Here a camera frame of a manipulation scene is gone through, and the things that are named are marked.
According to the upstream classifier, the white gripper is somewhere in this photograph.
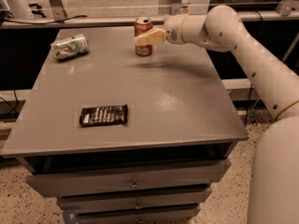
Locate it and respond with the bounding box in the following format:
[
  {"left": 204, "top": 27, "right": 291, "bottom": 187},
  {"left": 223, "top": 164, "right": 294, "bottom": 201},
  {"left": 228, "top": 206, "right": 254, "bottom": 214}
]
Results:
[{"left": 134, "top": 14, "right": 186, "bottom": 46}]

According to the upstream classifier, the red coke can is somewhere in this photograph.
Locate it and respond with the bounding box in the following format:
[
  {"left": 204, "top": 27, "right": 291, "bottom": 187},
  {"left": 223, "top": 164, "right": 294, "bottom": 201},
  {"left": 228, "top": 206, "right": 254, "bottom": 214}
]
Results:
[{"left": 134, "top": 16, "right": 154, "bottom": 57}]

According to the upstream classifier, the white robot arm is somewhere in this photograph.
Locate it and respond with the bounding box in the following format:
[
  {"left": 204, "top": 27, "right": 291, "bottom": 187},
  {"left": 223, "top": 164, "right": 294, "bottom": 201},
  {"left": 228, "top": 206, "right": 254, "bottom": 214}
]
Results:
[{"left": 134, "top": 6, "right": 299, "bottom": 224}]

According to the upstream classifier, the crushed green white can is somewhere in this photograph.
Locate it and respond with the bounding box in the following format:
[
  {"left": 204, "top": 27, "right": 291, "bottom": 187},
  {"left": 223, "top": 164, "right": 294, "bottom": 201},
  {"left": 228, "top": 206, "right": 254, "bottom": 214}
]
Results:
[{"left": 50, "top": 34, "right": 89, "bottom": 60}]

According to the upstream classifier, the black rxbar chocolate wrapper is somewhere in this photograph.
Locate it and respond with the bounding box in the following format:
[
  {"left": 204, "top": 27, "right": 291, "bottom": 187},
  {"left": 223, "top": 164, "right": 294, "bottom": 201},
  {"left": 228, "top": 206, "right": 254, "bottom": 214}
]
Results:
[{"left": 79, "top": 105, "right": 128, "bottom": 127}]

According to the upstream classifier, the grey drawer cabinet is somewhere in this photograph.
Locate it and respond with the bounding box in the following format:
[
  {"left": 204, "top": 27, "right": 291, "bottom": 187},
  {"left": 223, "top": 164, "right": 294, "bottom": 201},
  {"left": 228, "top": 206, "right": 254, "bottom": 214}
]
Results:
[{"left": 0, "top": 23, "right": 249, "bottom": 224}]

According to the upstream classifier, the top grey drawer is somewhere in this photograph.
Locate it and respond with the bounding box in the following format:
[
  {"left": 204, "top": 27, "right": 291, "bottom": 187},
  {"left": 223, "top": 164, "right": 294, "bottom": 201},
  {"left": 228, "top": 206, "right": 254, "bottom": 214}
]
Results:
[{"left": 26, "top": 160, "right": 231, "bottom": 197}]

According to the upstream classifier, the grey drawer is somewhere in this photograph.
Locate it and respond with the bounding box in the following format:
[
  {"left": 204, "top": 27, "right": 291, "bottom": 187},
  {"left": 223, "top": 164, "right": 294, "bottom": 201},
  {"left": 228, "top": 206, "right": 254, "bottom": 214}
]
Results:
[
  {"left": 76, "top": 204, "right": 200, "bottom": 224},
  {"left": 58, "top": 186, "right": 211, "bottom": 214},
  {"left": 26, "top": 160, "right": 231, "bottom": 197}
]

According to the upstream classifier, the middle grey drawer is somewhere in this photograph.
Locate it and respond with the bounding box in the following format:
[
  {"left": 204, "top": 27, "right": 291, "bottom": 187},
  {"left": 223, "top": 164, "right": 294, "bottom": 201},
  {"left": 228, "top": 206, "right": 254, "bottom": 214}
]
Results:
[{"left": 58, "top": 186, "right": 211, "bottom": 214}]

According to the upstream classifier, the bottom grey drawer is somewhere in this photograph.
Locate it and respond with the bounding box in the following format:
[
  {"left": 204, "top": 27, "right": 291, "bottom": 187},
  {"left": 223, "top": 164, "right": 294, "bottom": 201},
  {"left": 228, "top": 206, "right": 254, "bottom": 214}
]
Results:
[{"left": 76, "top": 204, "right": 200, "bottom": 224}]

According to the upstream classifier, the black cable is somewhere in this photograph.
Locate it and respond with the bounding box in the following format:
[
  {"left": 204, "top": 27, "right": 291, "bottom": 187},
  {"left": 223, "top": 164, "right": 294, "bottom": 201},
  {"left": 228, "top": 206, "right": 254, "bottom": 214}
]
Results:
[{"left": 3, "top": 14, "right": 88, "bottom": 25}]

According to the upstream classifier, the grey metal rail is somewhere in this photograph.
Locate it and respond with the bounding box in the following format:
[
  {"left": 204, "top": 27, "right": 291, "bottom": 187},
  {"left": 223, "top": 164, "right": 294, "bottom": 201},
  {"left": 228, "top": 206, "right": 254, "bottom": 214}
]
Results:
[{"left": 0, "top": 11, "right": 299, "bottom": 29}]

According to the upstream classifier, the white pipe post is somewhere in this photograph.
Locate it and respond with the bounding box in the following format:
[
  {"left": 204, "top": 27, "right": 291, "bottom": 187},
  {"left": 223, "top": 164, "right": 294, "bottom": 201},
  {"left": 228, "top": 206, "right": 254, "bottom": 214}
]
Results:
[{"left": 6, "top": 0, "right": 34, "bottom": 19}]

